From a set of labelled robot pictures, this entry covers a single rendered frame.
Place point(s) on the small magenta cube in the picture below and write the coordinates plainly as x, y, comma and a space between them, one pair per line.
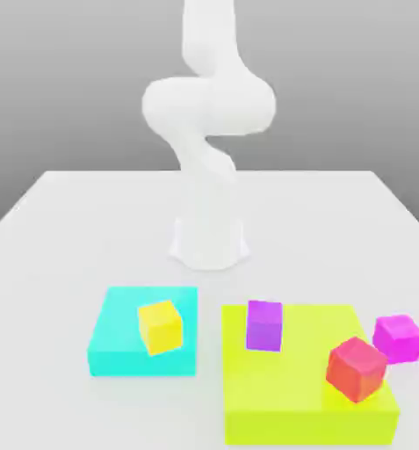
398, 339

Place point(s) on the small purple cube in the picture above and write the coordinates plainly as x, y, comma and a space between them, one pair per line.
264, 327

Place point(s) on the large lime box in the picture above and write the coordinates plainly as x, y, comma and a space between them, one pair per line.
283, 386

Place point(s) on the small red cube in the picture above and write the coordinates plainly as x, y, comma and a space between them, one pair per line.
355, 369

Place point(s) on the large cyan box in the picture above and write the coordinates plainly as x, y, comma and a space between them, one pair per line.
121, 337

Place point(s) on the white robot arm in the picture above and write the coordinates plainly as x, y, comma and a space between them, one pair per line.
209, 105

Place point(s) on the small yellow cube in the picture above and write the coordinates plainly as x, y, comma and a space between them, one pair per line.
161, 328

